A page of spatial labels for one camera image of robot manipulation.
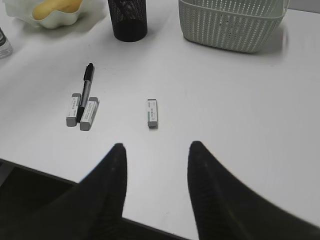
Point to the pale green wavy plate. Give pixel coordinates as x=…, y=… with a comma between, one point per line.
x=23, y=9

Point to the black mesh pen holder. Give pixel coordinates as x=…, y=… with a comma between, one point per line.
x=129, y=19

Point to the clear water bottle green label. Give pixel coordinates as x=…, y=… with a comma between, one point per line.
x=6, y=48

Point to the black marker pen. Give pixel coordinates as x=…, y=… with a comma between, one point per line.
x=87, y=79

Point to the yellow mango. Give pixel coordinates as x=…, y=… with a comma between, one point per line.
x=44, y=9

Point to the grey white eraser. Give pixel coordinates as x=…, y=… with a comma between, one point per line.
x=89, y=114
x=152, y=113
x=71, y=118

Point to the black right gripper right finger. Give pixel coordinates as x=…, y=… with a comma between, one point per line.
x=224, y=208

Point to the green plastic woven basket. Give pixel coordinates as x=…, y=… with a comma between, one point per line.
x=235, y=25

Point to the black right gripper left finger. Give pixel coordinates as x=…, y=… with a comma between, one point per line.
x=90, y=210

